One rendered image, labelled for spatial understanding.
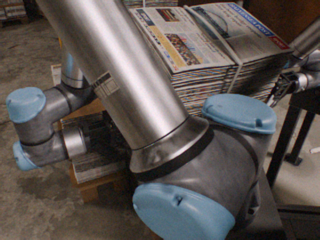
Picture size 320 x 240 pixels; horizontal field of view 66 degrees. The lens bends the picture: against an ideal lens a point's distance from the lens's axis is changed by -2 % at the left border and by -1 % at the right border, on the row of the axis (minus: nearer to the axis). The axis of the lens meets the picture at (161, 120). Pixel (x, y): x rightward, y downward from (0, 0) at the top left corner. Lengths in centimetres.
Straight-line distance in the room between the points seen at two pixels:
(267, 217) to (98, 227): 111
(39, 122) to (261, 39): 59
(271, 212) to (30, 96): 53
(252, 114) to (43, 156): 46
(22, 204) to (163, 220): 150
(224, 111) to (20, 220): 147
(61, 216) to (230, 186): 138
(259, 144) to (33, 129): 44
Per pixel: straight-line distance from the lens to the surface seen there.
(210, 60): 60
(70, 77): 59
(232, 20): 79
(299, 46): 90
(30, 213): 170
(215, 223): 28
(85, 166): 142
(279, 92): 95
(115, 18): 29
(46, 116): 58
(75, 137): 63
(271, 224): 55
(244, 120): 36
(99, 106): 128
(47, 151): 63
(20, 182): 190
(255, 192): 50
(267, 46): 72
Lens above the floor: 124
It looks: 34 degrees down
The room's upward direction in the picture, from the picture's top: straight up
